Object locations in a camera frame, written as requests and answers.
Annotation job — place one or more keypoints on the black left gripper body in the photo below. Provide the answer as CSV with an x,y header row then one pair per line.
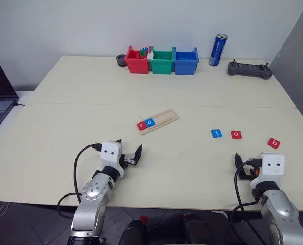
x,y
127,161

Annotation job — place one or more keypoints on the green toy brick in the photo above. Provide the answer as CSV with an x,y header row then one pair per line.
x,y
142,52

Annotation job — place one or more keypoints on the blue plastic bin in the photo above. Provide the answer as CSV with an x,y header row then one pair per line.
x,y
184,67

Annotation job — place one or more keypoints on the white toy brick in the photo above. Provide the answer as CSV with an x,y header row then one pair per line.
x,y
150,54

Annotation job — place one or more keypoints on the blue letter tile o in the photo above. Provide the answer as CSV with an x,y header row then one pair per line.
x,y
149,122

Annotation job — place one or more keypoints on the wooden letter tray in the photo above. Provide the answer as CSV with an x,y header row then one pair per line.
x,y
164,118

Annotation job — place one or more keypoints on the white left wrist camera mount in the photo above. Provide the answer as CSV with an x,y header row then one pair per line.
x,y
110,153

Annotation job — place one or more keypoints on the blue letter tile t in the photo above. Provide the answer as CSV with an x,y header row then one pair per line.
x,y
216,133

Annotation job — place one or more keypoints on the black round container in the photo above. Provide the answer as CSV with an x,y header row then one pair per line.
x,y
121,61

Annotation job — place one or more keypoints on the grey remote controller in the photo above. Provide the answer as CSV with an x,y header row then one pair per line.
x,y
248,70

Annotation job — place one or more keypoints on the red toy brick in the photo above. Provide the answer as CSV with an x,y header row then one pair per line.
x,y
151,49

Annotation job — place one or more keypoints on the red letter tile b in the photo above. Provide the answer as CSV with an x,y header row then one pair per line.
x,y
273,143

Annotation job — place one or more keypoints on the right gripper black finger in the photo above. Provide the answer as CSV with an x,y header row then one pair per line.
x,y
238,163

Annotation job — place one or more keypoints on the red letter tile o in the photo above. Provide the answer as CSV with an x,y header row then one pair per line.
x,y
236,134

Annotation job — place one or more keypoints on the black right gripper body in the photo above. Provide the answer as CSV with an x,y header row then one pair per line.
x,y
248,172

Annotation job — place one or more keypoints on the small red object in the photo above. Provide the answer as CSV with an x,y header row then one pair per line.
x,y
144,219

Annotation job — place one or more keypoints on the red letter tile r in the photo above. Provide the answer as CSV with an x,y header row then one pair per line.
x,y
141,125

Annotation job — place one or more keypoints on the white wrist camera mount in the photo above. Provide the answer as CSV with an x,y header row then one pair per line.
x,y
272,166
110,153

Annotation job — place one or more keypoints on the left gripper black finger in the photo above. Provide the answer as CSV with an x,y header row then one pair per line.
x,y
119,141
138,154

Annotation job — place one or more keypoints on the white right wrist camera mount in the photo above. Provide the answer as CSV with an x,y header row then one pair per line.
x,y
272,166

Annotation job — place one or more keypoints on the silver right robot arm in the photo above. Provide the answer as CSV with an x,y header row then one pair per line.
x,y
281,204

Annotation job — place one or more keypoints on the dark rounded shape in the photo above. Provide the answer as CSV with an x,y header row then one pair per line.
x,y
137,233
197,229

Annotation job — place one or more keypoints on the green plastic bin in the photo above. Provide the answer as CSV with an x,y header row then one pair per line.
x,y
161,67

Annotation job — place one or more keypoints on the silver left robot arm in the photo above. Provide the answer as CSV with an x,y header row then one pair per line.
x,y
92,190

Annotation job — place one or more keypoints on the red plastic bin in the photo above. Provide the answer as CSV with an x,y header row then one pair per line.
x,y
137,65

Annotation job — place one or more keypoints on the blue drink can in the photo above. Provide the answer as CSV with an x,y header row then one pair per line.
x,y
217,49

